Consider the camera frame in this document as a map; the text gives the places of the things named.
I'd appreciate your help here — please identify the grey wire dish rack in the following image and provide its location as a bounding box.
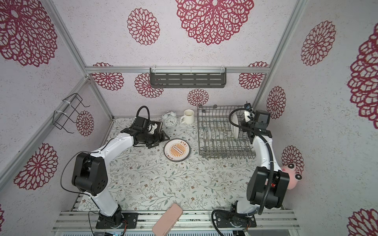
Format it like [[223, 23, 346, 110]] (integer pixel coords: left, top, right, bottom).
[[196, 105, 256, 159]]

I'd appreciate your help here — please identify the grey wall shelf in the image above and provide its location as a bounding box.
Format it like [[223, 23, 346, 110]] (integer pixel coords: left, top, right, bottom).
[[149, 67, 227, 89]]

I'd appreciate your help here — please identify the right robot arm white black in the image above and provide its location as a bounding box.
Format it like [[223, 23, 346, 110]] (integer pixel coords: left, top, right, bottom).
[[235, 108, 290, 215]]

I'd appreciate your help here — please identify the white twin bell alarm clock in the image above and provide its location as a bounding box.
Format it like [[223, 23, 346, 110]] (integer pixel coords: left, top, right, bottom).
[[162, 111, 177, 128]]

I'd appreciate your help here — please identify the pink phone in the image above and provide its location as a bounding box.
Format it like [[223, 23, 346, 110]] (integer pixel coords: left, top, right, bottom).
[[152, 203, 183, 236]]

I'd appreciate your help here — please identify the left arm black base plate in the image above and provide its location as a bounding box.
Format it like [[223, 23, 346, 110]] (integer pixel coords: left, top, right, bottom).
[[95, 212, 139, 229]]

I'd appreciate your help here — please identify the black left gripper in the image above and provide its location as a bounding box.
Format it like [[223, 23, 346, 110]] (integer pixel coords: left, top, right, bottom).
[[143, 130, 170, 149]]

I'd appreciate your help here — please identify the black wire wall holder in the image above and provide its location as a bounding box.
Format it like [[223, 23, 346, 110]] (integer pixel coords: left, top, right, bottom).
[[52, 93, 90, 134]]

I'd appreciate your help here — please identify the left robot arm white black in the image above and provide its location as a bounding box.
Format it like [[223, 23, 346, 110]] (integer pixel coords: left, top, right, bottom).
[[72, 128, 170, 228]]

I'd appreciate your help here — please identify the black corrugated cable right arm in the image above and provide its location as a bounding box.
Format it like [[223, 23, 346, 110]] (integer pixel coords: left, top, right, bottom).
[[211, 108, 275, 236]]

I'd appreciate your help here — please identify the white ceramic mug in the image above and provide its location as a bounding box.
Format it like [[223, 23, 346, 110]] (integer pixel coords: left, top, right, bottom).
[[180, 109, 195, 124]]

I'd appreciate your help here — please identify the white round plate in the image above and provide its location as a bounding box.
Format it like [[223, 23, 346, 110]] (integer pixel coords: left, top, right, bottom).
[[231, 113, 239, 139], [163, 139, 191, 162]]

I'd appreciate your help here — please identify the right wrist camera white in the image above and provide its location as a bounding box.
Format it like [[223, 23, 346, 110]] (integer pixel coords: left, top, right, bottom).
[[244, 103, 255, 123]]

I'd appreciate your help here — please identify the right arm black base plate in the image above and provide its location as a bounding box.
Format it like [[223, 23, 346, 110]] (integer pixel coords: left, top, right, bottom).
[[212, 209, 257, 229]]

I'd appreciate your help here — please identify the pink pig plush toy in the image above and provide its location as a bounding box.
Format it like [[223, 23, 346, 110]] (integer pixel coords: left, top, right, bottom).
[[281, 163, 303, 190]]

